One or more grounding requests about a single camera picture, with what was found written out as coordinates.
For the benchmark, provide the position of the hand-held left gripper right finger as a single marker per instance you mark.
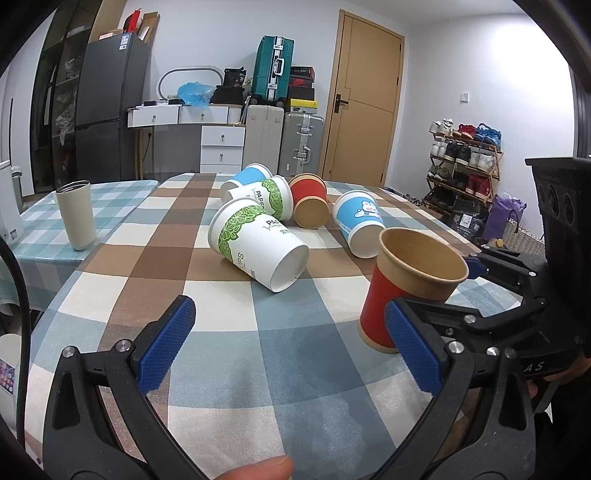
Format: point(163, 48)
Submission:
point(411, 346)

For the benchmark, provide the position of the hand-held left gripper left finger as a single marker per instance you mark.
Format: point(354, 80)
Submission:
point(166, 344)

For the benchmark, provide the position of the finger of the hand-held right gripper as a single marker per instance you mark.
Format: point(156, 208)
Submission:
point(480, 325)
point(508, 270)

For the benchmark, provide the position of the red paper cup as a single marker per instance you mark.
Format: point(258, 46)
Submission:
point(308, 203)
point(408, 272)

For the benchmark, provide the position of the blue cartoon paper cup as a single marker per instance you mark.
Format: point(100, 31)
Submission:
point(358, 221)

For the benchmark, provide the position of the large white green-leaf paper cup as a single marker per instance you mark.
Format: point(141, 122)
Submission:
point(261, 247)

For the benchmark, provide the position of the small white green-leaf paper cup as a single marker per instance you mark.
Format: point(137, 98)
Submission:
point(270, 196)

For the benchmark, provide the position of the plain blue paper cup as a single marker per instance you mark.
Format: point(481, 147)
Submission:
point(247, 177)

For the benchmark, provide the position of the person's right hand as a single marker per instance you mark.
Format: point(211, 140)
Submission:
point(565, 371)

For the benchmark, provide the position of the person's left hand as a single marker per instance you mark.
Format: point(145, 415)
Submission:
point(258, 470)

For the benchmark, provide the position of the wicker basket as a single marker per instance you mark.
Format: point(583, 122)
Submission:
point(524, 237)

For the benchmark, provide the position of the purple bag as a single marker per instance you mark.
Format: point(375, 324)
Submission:
point(505, 217)

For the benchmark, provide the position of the black patterned bag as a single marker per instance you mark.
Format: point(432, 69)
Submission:
point(468, 219)

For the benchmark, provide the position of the brown blue checked tablecloth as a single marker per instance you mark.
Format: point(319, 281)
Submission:
point(295, 355)

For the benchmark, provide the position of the wooden shoe rack with shoes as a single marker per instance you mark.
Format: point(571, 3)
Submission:
point(464, 161)

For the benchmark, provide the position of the teal checked tablecloth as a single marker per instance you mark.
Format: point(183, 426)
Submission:
point(120, 203)

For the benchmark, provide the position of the beige steel-rim tumbler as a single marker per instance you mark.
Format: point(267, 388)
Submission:
point(77, 217)

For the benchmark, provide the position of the white device with screen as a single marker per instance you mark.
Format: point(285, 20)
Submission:
point(8, 369)

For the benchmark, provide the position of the white appliance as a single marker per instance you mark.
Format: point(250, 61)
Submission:
point(8, 203)

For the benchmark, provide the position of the white drawer desk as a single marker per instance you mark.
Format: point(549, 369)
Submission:
point(221, 138)

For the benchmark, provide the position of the wooden door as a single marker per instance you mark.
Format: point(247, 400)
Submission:
point(364, 101)

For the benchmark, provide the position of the white suitcase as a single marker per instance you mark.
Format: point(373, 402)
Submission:
point(263, 138)

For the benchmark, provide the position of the silver suitcase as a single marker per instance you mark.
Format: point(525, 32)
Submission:
point(300, 143)

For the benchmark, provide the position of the dark grey refrigerator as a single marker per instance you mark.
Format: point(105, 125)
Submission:
point(111, 106)

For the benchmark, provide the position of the blue plastic bag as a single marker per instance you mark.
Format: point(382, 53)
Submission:
point(196, 94)

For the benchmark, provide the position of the dark display cabinet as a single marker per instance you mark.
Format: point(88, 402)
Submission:
point(55, 106)

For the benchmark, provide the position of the oval white-framed mirror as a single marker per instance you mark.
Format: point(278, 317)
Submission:
point(166, 76)

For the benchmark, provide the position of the stack of shoe boxes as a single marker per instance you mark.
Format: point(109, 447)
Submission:
point(301, 90)

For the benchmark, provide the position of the teal suitcase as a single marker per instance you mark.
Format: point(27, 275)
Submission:
point(272, 69)

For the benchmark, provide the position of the cardboard boxes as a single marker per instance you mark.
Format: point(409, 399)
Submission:
point(117, 23)

